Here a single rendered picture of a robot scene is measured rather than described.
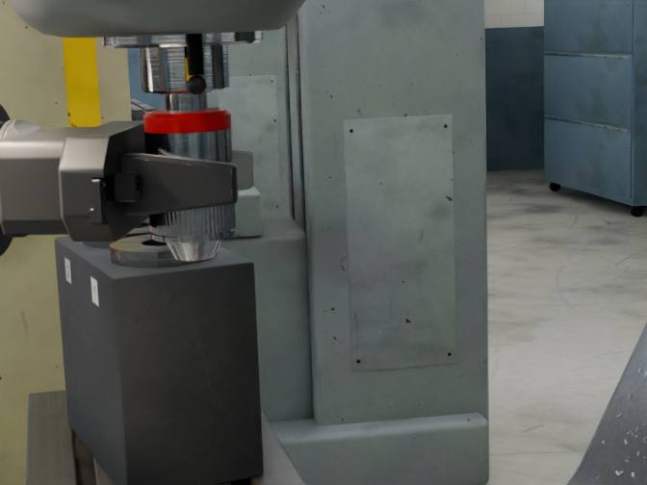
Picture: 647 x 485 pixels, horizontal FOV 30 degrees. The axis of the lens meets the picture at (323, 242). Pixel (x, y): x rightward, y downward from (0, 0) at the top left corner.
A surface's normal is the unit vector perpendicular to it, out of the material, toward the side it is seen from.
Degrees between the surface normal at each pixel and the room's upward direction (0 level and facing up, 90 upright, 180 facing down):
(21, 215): 90
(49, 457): 0
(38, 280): 90
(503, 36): 90
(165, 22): 126
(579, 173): 90
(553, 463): 0
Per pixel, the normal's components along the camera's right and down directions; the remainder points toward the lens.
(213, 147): 0.61, 0.12
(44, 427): -0.04, -0.98
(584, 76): -0.97, 0.07
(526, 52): 0.22, 0.17
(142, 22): 0.12, 0.78
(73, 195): -0.09, 0.18
